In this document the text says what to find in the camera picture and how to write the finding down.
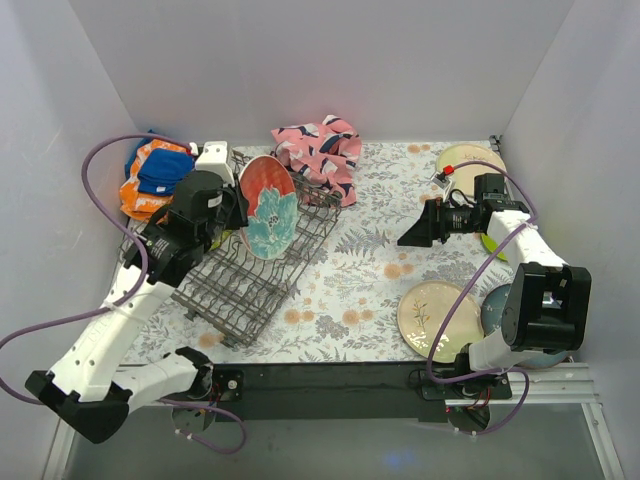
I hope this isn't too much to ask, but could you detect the red plate with teal flower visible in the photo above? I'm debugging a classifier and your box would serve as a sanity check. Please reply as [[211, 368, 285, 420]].
[[239, 155, 299, 260]]

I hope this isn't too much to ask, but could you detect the olive green dotted plate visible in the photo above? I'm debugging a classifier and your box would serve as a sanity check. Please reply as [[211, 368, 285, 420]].
[[210, 230, 231, 251]]

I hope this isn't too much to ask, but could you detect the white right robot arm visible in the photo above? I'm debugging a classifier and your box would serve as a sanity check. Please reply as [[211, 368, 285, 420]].
[[397, 173, 592, 398]]

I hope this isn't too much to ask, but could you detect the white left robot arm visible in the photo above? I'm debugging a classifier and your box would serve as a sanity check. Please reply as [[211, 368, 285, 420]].
[[25, 170, 248, 444]]

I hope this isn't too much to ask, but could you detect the lime green plate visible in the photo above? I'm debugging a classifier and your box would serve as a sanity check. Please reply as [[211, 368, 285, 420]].
[[480, 234, 507, 262]]

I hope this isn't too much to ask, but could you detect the orange and blue cloth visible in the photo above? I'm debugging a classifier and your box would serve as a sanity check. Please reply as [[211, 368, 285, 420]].
[[119, 138, 195, 221]]

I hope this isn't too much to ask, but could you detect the cream and green plate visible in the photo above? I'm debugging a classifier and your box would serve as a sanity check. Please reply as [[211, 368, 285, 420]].
[[397, 280, 484, 363]]

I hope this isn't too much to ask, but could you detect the grey blue plate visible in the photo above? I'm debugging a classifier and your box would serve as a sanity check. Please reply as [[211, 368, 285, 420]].
[[480, 284, 569, 370]]

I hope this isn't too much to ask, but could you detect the pink patterned cloth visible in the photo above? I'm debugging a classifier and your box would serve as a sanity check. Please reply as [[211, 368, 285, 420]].
[[271, 115, 363, 207]]

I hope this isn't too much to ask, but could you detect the floral tablecloth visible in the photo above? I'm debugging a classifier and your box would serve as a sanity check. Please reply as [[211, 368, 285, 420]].
[[124, 142, 488, 365]]

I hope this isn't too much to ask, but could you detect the black base bar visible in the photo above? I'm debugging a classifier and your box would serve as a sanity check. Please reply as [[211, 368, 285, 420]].
[[144, 360, 514, 424]]

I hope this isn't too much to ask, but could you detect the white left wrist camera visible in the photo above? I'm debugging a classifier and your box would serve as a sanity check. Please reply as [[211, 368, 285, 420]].
[[189, 141, 235, 186]]

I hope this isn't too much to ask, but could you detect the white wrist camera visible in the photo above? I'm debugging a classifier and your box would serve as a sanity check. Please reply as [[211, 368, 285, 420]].
[[431, 165, 455, 195], [189, 141, 235, 186]]

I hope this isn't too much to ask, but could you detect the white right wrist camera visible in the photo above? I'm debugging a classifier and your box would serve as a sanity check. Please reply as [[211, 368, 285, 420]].
[[431, 165, 455, 195]]

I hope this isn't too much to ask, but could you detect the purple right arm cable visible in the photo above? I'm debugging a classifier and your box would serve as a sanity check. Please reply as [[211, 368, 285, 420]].
[[425, 159, 540, 439]]

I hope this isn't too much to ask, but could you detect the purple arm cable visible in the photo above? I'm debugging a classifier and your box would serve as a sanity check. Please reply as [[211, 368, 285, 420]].
[[0, 134, 249, 455], [425, 159, 540, 439]]

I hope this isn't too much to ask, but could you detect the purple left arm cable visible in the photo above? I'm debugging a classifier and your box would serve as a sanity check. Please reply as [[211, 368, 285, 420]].
[[0, 134, 249, 455]]

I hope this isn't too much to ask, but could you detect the grey wire dish rack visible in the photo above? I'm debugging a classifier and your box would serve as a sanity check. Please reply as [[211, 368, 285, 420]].
[[117, 147, 344, 348]]

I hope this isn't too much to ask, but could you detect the aluminium rail frame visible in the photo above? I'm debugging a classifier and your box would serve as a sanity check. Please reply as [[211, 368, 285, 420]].
[[44, 363, 623, 479]]

